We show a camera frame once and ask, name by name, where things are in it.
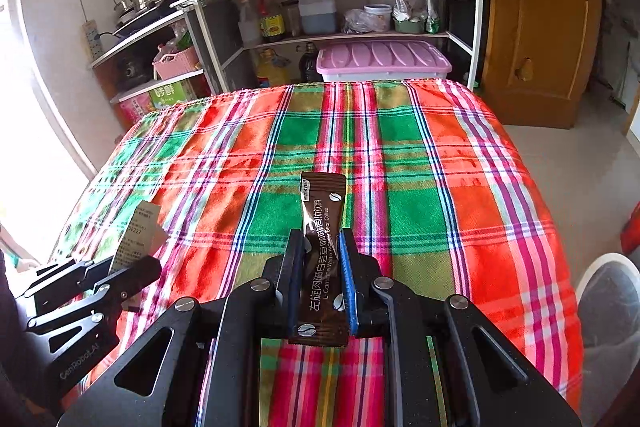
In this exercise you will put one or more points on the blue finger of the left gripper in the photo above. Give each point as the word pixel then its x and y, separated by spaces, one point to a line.
pixel 59 283
pixel 117 287

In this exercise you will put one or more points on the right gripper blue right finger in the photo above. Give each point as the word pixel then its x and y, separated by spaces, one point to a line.
pixel 413 331

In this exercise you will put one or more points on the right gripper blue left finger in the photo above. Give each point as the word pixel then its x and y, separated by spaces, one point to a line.
pixel 263 308

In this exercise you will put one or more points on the brown coffee sachet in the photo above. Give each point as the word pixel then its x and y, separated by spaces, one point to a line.
pixel 319 321

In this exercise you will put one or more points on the beige barcode wrapper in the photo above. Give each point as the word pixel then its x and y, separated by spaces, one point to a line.
pixel 143 236

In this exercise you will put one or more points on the white trash bin with liner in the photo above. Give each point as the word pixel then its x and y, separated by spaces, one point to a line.
pixel 608 310

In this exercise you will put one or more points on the white metal kitchen shelf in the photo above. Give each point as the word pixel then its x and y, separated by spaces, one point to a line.
pixel 227 38

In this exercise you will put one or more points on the colourful plaid tablecloth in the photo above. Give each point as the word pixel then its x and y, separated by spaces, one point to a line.
pixel 435 191

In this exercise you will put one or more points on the pink woven basket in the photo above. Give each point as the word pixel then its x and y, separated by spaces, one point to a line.
pixel 172 65

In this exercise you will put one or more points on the purple lid storage box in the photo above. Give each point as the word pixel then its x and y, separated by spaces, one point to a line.
pixel 391 59

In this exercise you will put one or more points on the cooking oil bottle red cap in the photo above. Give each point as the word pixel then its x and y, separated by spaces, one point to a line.
pixel 271 20

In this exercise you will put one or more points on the white plastic jug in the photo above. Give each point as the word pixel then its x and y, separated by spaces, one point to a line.
pixel 318 17

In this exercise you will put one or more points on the wooden door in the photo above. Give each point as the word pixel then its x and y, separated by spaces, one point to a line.
pixel 538 59

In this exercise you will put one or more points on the wall power strip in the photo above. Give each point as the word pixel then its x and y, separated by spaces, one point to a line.
pixel 93 39

